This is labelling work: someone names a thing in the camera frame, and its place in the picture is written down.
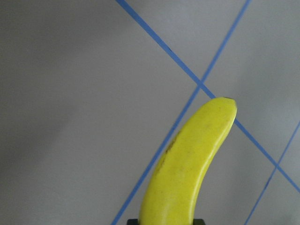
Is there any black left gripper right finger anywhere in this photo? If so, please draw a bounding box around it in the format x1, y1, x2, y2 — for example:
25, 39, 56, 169
193, 218, 206, 225

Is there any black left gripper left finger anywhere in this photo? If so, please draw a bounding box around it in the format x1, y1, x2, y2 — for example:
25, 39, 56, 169
127, 218, 139, 225

